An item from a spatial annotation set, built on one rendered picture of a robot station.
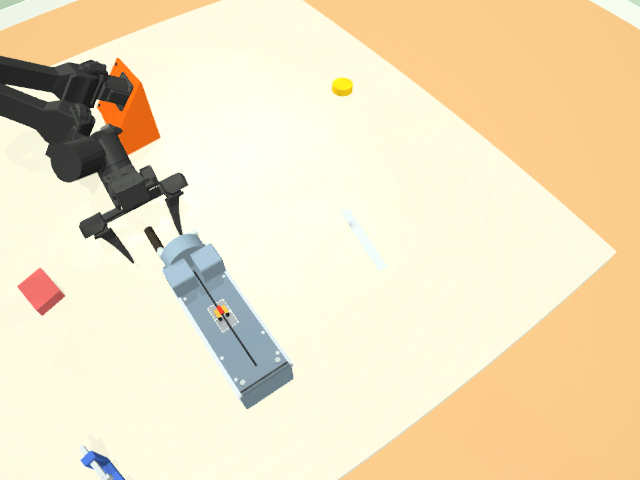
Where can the yellow short cylinder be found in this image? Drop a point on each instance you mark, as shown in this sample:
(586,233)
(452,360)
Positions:
(342,86)

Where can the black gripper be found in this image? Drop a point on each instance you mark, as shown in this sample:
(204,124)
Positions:
(97,223)

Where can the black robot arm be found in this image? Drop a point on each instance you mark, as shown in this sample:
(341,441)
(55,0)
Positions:
(66,124)

